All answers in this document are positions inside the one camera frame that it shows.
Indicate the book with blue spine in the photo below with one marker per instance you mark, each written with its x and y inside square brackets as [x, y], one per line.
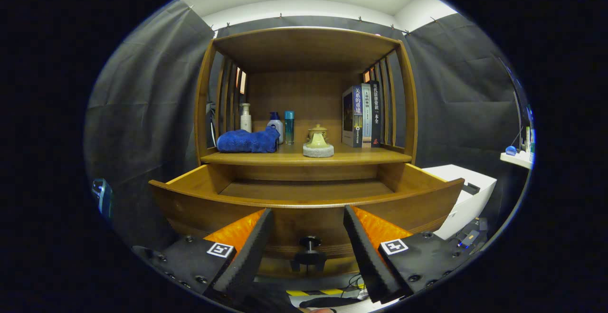
[357, 113]

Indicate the book with pale spine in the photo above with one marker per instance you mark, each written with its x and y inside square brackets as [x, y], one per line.
[366, 118]

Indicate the green brush with grey pad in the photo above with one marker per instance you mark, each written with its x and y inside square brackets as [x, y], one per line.
[318, 150]

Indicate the clear blue bottle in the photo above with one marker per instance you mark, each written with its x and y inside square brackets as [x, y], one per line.
[289, 128]

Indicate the blue folded towel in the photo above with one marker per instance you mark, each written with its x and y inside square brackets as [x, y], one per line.
[247, 141]

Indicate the black electronic device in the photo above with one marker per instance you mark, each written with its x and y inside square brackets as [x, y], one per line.
[468, 238]

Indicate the yellow black floor tape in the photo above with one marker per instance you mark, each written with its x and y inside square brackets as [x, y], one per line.
[313, 292]

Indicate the wooden drawer with black knob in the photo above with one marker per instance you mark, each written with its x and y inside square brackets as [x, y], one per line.
[190, 213]

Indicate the white bottle with blue cap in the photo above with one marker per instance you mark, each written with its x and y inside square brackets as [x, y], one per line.
[276, 127]

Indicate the white side shelf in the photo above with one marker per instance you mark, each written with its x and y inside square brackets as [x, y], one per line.
[515, 159]

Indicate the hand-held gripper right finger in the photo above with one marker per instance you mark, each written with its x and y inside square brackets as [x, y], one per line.
[368, 256]

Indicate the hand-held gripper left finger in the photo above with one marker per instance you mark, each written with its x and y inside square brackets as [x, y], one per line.
[247, 251]

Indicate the beige lidded teacup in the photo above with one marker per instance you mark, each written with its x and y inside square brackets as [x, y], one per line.
[317, 128]

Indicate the book with black spine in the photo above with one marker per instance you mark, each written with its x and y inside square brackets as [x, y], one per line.
[375, 113]

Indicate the wooden cabinet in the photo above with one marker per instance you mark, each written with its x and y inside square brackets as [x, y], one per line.
[304, 47]

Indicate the white pump bottle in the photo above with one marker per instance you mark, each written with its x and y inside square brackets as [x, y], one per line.
[246, 120]

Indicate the white drawer unit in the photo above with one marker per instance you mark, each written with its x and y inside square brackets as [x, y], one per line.
[470, 203]

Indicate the wooden countertop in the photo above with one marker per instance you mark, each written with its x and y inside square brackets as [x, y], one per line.
[361, 155]

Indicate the small blue object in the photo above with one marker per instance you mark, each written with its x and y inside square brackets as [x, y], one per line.
[510, 151]

